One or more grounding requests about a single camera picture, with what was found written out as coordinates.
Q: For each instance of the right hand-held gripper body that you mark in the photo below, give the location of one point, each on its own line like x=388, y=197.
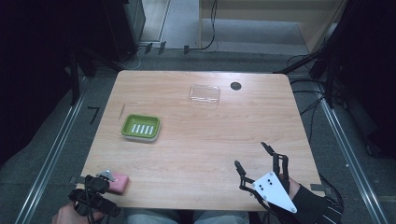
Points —
x=274, y=193

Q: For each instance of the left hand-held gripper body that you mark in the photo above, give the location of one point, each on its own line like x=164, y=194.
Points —
x=93, y=199

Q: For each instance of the pink soap bar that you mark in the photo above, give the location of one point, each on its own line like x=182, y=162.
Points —
x=119, y=183

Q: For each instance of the person's right hand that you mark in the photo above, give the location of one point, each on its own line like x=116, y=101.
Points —
x=293, y=187

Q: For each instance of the person's left hand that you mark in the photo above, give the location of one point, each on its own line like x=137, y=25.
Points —
x=67, y=216

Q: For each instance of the grey tape piece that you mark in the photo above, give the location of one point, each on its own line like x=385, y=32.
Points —
x=317, y=187
x=77, y=180

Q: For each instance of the green soap dish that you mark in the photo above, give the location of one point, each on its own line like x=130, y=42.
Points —
x=141, y=128

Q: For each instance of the clear plastic lid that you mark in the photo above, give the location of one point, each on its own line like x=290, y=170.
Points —
x=205, y=94

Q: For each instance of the black table grommet hole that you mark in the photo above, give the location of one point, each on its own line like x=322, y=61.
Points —
x=236, y=86

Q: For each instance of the thin wooden stick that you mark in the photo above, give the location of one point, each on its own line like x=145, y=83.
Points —
x=121, y=112

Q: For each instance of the black metal stand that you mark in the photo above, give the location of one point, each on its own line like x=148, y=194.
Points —
x=74, y=77
x=314, y=60

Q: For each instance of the black plug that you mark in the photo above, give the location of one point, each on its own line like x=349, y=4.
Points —
x=186, y=49
x=148, y=48
x=162, y=47

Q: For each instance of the light wooden shelf unit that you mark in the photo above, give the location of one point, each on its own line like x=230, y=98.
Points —
x=271, y=18

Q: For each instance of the black cabinet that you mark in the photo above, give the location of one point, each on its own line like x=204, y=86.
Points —
x=124, y=28

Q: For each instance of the metal floor rail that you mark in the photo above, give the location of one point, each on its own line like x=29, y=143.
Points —
x=51, y=155
x=351, y=161

